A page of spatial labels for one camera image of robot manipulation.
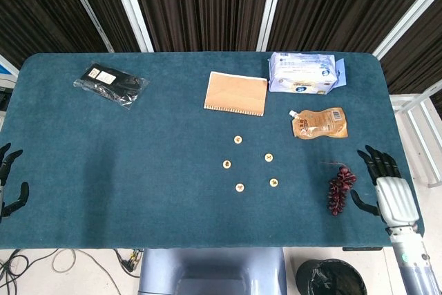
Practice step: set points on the black device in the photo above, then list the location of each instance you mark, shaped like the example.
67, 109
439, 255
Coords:
3, 99

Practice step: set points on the white tissue pack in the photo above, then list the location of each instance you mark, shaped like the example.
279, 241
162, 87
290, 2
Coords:
300, 74

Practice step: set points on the dark brown pleated curtain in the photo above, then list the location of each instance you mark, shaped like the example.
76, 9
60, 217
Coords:
207, 5

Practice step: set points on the white metal rack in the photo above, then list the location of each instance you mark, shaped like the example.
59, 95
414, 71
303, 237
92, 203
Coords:
398, 99

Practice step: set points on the thin white partition post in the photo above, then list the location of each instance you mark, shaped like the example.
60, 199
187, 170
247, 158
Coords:
87, 8

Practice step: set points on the black trash bin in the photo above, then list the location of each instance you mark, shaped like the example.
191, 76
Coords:
328, 279

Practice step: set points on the blue felt table cover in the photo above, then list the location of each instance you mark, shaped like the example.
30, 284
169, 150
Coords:
138, 170

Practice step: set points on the spiral-bound paper notebook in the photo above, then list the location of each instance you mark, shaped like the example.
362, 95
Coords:
236, 93

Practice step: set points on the blue and white board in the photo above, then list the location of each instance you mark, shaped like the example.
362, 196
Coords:
5, 68

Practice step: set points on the brown spout pouch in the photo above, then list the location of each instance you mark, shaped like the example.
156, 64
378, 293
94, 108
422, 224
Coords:
321, 124

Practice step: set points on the black garment in clear bag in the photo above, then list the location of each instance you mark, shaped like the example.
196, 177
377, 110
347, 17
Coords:
110, 82

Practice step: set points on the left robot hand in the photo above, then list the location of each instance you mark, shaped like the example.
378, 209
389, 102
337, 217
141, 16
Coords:
24, 193

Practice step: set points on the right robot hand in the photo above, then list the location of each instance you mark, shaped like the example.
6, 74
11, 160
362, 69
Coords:
397, 201

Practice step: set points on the wide white partition post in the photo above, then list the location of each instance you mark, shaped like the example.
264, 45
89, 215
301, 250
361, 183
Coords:
407, 23
132, 8
271, 8

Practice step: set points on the round wooden chess piece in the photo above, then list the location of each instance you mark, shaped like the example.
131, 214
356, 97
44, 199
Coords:
238, 139
226, 163
273, 182
268, 157
240, 187

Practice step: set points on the dark red grape bunch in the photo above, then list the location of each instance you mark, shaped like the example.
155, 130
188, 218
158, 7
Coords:
336, 195

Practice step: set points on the blue-grey robot torso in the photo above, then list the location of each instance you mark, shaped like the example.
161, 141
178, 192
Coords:
214, 267

